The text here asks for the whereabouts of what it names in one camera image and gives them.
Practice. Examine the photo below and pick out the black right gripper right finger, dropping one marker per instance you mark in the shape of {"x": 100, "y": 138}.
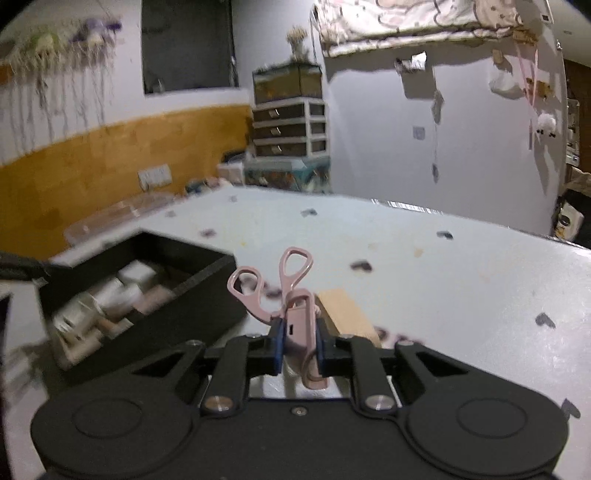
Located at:
{"x": 334, "y": 352}

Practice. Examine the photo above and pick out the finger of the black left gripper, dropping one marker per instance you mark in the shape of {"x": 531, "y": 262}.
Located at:
{"x": 18, "y": 268}

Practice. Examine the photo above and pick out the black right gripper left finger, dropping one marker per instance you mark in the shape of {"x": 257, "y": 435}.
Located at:
{"x": 265, "y": 355}

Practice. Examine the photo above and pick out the pink eyelash curler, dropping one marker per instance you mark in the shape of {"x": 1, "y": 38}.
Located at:
{"x": 297, "y": 310}

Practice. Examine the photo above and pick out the black storage box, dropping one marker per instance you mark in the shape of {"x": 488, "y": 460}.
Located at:
{"x": 96, "y": 324}

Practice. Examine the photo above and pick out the white rectangular box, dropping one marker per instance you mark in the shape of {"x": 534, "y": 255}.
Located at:
{"x": 138, "y": 273}

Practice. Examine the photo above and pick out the light wooden block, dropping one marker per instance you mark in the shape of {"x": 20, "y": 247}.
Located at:
{"x": 344, "y": 317}

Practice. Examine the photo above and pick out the clear plastic storage bin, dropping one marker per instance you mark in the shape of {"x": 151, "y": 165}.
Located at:
{"x": 116, "y": 214}

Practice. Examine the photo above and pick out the three-drawer plastic cabinet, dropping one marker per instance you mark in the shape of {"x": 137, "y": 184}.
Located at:
{"x": 296, "y": 127}

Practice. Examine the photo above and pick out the glass fish tank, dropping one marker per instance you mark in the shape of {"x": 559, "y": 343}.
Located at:
{"x": 286, "y": 81}

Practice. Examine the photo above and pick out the white plush toy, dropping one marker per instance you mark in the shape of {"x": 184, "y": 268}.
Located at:
{"x": 546, "y": 125}

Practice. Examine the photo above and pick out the dried flower vase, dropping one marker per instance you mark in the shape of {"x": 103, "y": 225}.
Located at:
{"x": 295, "y": 38}

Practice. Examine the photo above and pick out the patterned hanging cloth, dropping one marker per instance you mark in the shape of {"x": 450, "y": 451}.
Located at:
{"x": 349, "y": 27}

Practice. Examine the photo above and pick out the white wall socket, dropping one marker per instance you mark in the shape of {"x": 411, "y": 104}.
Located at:
{"x": 154, "y": 177}

